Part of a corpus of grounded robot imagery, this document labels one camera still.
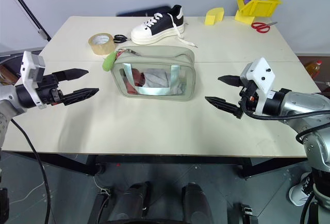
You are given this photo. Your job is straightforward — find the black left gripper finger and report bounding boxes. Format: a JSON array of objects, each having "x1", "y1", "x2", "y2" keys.
[
  {"x1": 53, "y1": 68, "x2": 90, "y2": 83},
  {"x1": 61, "y1": 88, "x2": 100, "y2": 106}
]

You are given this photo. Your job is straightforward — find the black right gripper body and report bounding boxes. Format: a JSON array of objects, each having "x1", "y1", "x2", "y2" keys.
[{"x1": 238, "y1": 77, "x2": 260, "y2": 118}]

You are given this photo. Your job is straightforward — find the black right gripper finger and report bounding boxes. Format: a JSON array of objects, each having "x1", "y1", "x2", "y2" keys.
[
  {"x1": 218, "y1": 75, "x2": 243, "y2": 88},
  {"x1": 204, "y1": 95, "x2": 243, "y2": 119}
]

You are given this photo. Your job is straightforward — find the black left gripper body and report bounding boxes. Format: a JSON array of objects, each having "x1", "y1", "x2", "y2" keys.
[{"x1": 38, "y1": 72, "x2": 65, "y2": 106}]

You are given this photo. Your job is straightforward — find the green tag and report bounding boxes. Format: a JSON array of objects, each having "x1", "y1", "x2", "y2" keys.
[{"x1": 102, "y1": 51, "x2": 117, "y2": 72}]

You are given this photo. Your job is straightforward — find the clear green toiletry bag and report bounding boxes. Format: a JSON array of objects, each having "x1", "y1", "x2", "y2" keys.
[{"x1": 110, "y1": 45, "x2": 195, "y2": 102}]

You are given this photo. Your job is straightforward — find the clear packing tape roll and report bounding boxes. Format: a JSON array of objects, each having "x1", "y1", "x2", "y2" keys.
[{"x1": 88, "y1": 33, "x2": 116, "y2": 57}]

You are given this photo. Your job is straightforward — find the yellow foam wedge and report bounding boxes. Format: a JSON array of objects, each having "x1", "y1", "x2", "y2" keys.
[{"x1": 204, "y1": 7, "x2": 225, "y2": 26}]

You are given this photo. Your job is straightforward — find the orange liquid bottle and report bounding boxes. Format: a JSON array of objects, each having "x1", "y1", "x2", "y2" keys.
[{"x1": 303, "y1": 59, "x2": 323, "y2": 79}]

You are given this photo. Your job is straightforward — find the grey folded cloth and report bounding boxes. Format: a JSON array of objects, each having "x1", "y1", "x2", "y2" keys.
[{"x1": 140, "y1": 69, "x2": 184, "y2": 93}]

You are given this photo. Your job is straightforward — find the yellow plastic bin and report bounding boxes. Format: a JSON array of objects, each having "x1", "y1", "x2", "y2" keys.
[{"x1": 234, "y1": 0, "x2": 283, "y2": 25}]

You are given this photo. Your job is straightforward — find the black tripod leg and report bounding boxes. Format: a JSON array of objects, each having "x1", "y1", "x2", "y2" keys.
[{"x1": 4, "y1": 0, "x2": 53, "y2": 42}]

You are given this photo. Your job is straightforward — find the black and white sneaker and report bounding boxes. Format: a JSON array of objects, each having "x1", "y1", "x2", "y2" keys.
[{"x1": 130, "y1": 5, "x2": 200, "y2": 49}]

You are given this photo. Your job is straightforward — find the white shoe on floor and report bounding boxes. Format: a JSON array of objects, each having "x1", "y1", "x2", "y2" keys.
[{"x1": 288, "y1": 171, "x2": 314, "y2": 207}]

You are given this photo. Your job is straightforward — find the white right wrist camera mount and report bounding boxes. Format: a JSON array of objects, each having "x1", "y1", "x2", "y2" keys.
[{"x1": 239, "y1": 57, "x2": 277, "y2": 115}]

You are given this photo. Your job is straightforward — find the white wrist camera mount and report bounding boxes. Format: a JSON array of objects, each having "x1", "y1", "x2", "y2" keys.
[
  {"x1": 20, "y1": 51, "x2": 46, "y2": 110},
  {"x1": 239, "y1": 57, "x2": 277, "y2": 115}
]

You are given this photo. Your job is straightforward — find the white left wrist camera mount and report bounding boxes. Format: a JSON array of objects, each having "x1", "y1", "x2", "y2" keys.
[{"x1": 20, "y1": 51, "x2": 46, "y2": 110}]

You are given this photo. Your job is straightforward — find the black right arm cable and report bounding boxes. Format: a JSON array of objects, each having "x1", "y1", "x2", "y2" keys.
[{"x1": 242, "y1": 106, "x2": 330, "y2": 145}]

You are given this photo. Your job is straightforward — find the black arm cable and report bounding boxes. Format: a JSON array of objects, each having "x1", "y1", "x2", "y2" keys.
[
  {"x1": 9, "y1": 119, "x2": 51, "y2": 224},
  {"x1": 242, "y1": 106, "x2": 330, "y2": 145}
]

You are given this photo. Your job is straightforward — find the black handled scissors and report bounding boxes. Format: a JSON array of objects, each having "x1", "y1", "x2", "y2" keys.
[{"x1": 113, "y1": 34, "x2": 128, "y2": 44}]

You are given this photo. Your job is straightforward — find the red handled scissors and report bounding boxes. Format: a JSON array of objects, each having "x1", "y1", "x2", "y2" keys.
[{"x1": 251, "y1": 21, "x2": 278, "y2": 34}]

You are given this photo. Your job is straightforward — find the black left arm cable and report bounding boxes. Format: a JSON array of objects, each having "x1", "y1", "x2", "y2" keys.
[{"x1": 9, "y1": 119, "x2": 51, "y2": 224}]

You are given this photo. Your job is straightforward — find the black table frame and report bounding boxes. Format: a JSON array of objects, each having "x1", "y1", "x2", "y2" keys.
[{"x1": 0, "y1": 151, "x2": 310, "y2": 181}]

